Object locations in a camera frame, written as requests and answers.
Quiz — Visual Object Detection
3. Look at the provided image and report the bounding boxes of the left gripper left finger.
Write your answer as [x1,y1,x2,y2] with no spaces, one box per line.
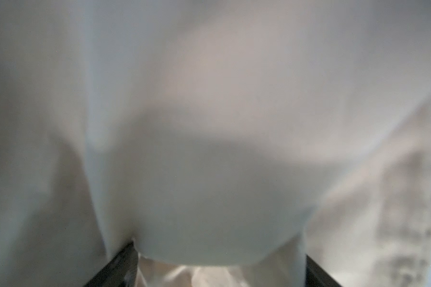
[84,242,138,287]

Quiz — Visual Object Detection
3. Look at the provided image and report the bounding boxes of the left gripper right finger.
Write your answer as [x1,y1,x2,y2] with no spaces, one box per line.
[305,255,341,287]

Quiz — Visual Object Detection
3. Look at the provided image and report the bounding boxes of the beige shorts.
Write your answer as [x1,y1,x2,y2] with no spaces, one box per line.
[0,1,431,287]

